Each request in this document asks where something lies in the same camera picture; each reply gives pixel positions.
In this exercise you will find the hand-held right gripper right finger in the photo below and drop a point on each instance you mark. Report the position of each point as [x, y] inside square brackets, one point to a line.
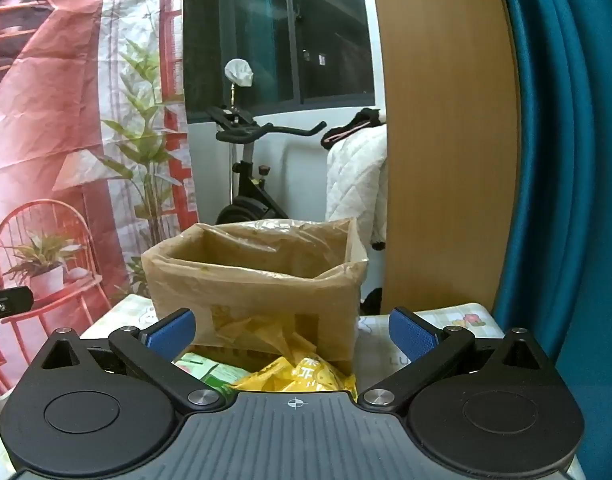
[410, 332]

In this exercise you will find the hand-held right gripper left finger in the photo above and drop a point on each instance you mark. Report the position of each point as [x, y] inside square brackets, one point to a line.
[172, 331]

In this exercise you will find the green snack packet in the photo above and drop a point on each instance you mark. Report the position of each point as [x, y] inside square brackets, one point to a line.
[211, 372]

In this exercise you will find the brown cardboard box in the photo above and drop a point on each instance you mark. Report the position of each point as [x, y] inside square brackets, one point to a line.
[266, 300]

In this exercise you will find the green checked tablecloth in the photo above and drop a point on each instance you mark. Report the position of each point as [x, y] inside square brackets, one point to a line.
[465, 317]

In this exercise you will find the yellow snack packet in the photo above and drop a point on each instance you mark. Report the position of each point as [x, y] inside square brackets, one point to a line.
[306, 375]

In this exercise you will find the white quilted jacket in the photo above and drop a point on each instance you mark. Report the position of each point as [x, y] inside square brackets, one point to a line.
[356, 180]

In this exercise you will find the black exercise bike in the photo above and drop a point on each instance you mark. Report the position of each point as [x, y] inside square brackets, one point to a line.
[246, 175]

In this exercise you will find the printed backdrop cloth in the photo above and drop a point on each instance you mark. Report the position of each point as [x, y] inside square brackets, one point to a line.
[46, 110]

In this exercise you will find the wooden board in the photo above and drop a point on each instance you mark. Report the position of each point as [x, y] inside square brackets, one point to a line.
[445, 135]

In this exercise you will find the black and pink garment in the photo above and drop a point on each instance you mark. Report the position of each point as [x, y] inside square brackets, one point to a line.
[356, 122]

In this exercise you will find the teal curtain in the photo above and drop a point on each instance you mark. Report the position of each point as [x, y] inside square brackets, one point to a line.
[570, 160]

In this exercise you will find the white plastic bag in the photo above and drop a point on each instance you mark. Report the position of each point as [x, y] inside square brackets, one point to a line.
[239, 72]

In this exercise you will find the dark glass window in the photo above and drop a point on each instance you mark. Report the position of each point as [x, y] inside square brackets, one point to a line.
[326, 35]

